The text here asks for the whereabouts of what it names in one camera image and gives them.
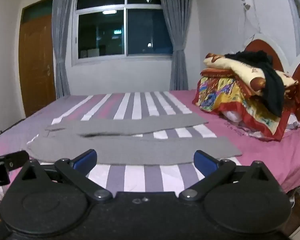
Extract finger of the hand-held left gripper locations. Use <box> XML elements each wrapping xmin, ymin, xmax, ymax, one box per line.
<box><xmin>0</xmin><ymin>151</ymin><xmax>30</xmax><ymax>172</ymax></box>

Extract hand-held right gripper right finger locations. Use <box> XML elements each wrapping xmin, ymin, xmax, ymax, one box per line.
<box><xmin>178</xmin><ymin>150</ymin><xmax>282</xmax><ymax>203</ymax></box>

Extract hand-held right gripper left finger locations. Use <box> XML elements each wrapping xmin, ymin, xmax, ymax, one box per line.
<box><xmin>16</xmin><ymin>149</ymin><xmax>113</xmax><ymax>203</ymax></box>

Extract grey pants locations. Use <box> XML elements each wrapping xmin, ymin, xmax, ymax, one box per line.
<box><xmin>27</xmin><ymin>112</ymin><xmax>242</xmax><ymax>165</ymax></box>

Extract white pillow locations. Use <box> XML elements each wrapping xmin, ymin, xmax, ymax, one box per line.
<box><xmin>221</xmin><ymin>110</ymin><xmax>243</xmax><ymax>124</ymax></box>

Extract bed with striped pink sheet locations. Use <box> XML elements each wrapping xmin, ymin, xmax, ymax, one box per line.
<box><xmin>0</xmin><ymin>90</ymin><xmax>300</xmax><ymax>238</ymax></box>

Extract colourful printed blanket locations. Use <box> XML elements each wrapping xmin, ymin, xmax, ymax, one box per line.
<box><xmin>192</xmin><ymin>76</ymin><xmax>300</xmax><ymax>142</ymax></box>

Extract brown wooden door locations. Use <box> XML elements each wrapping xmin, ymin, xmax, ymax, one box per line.
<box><xmin>18</xmin><ymin>0</ymin><xmax>56</xmax><ymax>118</ymax></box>

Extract black garment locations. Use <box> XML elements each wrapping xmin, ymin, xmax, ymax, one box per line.
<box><xmin>224</xmin><ymin>50</ymin><xmax>285</xmax><ymax>117</ymax></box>

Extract cream printed blanket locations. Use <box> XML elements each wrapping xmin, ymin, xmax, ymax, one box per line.
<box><xmin>202</xmin><ymin>52</ymin><xmax>299</xmax><ymax>90</ymax></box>

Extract white framed window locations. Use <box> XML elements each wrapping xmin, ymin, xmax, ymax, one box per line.
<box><xmin>72</xmin><ymin>0</ymin><xmax>174</xmax><ymax>67</ymax></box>

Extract red wooden headboard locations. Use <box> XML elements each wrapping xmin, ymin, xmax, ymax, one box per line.
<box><xmin>244</xmin><ymin>34</ymin><xmax>300</xmax><ymax>128</ymax></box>

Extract white cable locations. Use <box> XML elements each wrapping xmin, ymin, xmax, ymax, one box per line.
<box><xmin>237</xmin><ymin>5</ymin><xmax>263</xmax><ymax>36</ymax></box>

